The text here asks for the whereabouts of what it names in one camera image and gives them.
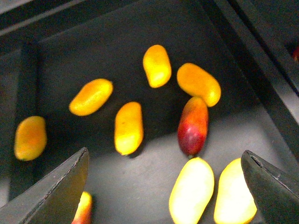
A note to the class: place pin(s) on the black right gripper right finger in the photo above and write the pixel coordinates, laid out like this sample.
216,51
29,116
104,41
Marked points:
275,193

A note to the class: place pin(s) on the red orange mango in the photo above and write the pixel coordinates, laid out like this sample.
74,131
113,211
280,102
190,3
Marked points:
193,126

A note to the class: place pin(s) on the pale yellow mango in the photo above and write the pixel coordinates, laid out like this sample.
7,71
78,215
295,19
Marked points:
234,202
191,192

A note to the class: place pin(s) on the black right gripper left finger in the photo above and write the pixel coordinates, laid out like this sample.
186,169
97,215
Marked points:
54,199

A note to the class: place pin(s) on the black display bin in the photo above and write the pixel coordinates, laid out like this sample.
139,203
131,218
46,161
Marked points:
50,49

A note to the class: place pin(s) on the red yellow mango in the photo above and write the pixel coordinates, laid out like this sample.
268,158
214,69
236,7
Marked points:
84,211

